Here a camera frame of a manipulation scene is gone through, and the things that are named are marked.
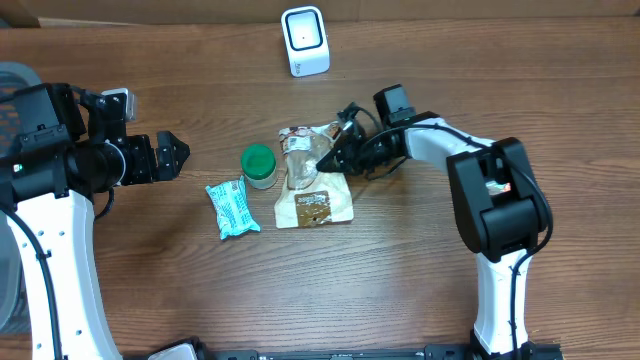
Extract beige plastic pouch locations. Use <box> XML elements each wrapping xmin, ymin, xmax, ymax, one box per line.
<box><xmin>274</xmin><ymin>121</ymin><xmax>354</xmax><ymax>229</ymax></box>

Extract teal tissue packet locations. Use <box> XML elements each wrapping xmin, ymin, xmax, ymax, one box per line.
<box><xmin>205</xmin><ymin>176</ymin><xmax>261</xmax><ymax>240</ymax></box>

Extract green lid jar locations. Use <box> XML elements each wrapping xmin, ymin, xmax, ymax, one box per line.
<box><xmin>241</xmin><ymin>144</ymin><xmax>277</xmax><ymax>190</ymax></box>

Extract orange snack packet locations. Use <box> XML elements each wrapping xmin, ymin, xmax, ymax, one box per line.
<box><xmin>485</xmin><ymin>180</ymin><xmax>511</xmax><ymax>196</ymax></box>

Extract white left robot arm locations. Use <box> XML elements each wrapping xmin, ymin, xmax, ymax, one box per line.
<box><xmin>1</xmin><ymin>83</ymin><xmax>190</xmax><ymax>359</ymax></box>

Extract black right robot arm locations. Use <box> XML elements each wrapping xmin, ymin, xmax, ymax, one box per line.
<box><xmin>316</xmin><ymin>84</ymin><xmax>563</xmax><ymax>359</ymax></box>

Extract white barcode scanner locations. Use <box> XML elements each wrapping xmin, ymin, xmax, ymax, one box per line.
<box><xmin>281</xmin><ymin>5</ymin><xmax>330</xmax><ymax>78</ymax></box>

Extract grey plastic mesh basket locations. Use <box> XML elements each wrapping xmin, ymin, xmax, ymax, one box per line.
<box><xmin>1</xmin><ymin>62</ymin><xmax>40</xmax><ymax>335</ymax></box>

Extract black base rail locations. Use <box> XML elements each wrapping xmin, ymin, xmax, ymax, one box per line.
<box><xmin>124</xmin><ymin>337</ymin><xmax>565</xmax><ymax>360</ymax></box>

